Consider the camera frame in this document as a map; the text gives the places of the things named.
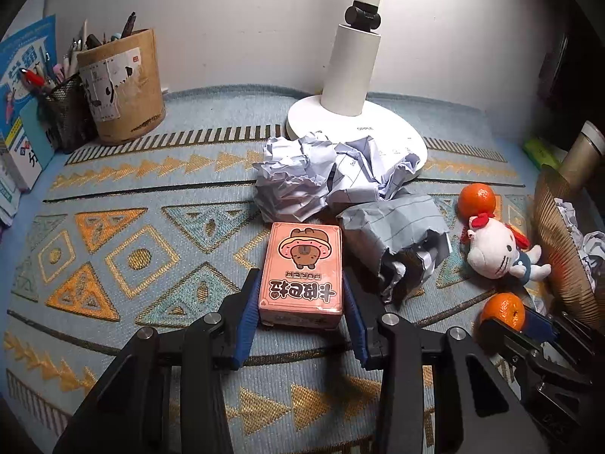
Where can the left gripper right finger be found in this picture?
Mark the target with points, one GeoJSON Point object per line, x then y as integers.
{"type": "Point", "coordinates": [384, 341]}

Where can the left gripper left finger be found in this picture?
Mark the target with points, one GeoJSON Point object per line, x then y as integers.
{"type": "Point", "coordinates": [218, 342]}

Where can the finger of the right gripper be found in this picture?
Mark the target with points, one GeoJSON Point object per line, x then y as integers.
{"type": "Point", "coordinates": [496, 337]}
{"type": "Point", "coordinates": [538, 327]}

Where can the orange mandarin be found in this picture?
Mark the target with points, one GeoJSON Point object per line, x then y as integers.
{"type": "Point", "coordinates": [505, 307]}
{"type": "Point", "coordinates": [475, 199]}

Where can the pink card box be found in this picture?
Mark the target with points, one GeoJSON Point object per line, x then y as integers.
{"type": "Point", "coordinates": [302, 278]}

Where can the amber glass bowl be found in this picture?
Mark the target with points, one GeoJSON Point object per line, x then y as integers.
{"type": "Point", "coordinates": [569, 281]}

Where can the Hello Kitty plush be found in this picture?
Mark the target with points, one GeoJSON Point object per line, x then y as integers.
{"type": "Point", "coordinates": [497, 250]}

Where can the crumpled paper in bowl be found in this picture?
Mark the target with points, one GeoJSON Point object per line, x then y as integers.
{"type": "Point", "coordinates": [590, 247]}

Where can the crumpled lined paper ball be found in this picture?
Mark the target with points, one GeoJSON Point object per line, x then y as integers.
{"type": "Point", "coordinates": [401, 242]}

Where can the patterned blue table mat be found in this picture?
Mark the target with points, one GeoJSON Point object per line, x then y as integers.
{"type": "Point", "coordinates": [158, 232]}

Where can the beige thermos bottle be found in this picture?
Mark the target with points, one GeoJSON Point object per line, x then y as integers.
{"type": "Point", "coordinates": [585, 155]}

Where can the white crumpled paper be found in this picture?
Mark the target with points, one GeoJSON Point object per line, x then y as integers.
{"type": "Point", "coordinates": [371, 170]}

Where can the green object behind bowl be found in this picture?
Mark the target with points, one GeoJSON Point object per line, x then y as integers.
{"type": "Point", "coordinates": [540, 154]}

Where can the crumpled paper ball left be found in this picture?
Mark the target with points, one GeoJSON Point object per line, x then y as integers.
{"type": "Point", "coordinates": [292, 179]}

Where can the white desk lamp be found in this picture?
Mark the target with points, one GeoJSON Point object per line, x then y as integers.
{"type": "Point", "coordinates": [342, 111]}

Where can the black mesh pen holder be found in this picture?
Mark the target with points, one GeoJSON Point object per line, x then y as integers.
{"type": "Point", "coordinates": [67, 109]}

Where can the cardboard pen holder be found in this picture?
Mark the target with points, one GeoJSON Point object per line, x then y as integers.
{"type": "Point", "coordinates": [122, 85]}

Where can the blue workbook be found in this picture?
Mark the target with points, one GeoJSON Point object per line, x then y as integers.
{"type": "Point", "coordinates": [27, 140]}

